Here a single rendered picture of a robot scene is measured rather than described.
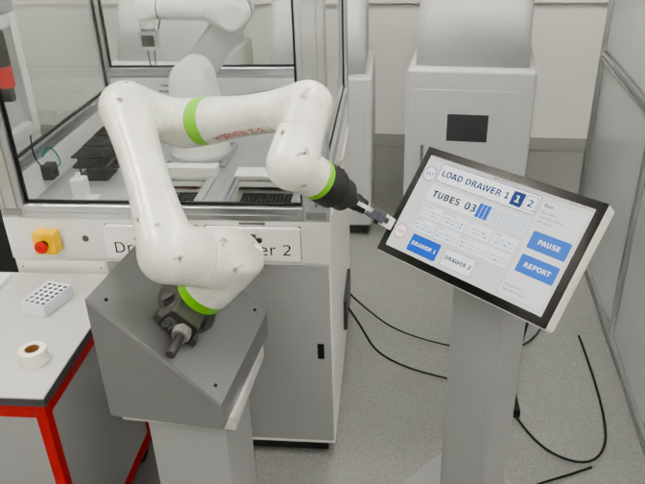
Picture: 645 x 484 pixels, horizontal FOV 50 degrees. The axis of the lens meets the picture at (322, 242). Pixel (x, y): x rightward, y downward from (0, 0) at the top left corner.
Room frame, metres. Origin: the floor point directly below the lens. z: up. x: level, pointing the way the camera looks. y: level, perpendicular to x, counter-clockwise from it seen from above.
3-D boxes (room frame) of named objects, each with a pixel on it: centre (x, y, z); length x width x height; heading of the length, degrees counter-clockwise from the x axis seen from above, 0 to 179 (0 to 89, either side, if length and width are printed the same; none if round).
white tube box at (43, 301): (1.72, 0.81, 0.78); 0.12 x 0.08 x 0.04; 158
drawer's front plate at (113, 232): (1.88, 0.52, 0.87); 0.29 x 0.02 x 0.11; 84
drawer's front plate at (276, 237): (1.84, 0.21, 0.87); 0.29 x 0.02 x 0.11; 84
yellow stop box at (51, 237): (1.90, 0.85, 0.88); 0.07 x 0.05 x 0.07; 84
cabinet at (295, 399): (2.35, 0.43, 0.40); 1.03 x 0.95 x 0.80; 84
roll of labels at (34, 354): (1.45, 0.76, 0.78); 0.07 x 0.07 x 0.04
